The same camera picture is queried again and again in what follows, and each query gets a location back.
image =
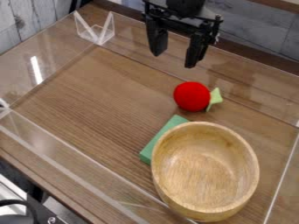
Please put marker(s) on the clear acrylic enclosure wall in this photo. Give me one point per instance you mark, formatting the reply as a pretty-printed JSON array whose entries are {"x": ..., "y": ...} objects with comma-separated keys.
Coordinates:
[{"x": 87, "y": 101}]

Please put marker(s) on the red plush fruit green leaf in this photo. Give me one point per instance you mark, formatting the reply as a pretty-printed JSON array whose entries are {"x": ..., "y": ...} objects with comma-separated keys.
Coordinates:
[{"x": 193, "y": 96}]

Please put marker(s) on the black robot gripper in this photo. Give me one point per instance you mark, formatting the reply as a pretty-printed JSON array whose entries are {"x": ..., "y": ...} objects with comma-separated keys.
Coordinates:
[{"x": 183, "y": 15}]

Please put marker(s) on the black equipment with cable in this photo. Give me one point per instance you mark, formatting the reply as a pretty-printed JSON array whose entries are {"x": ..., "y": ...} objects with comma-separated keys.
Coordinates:
[{"x": 26, "y": 211}]

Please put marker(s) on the light wooden bowl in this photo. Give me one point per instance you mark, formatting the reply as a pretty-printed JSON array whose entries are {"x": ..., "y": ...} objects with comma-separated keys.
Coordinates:
[{"x": 205, "y": 171}]

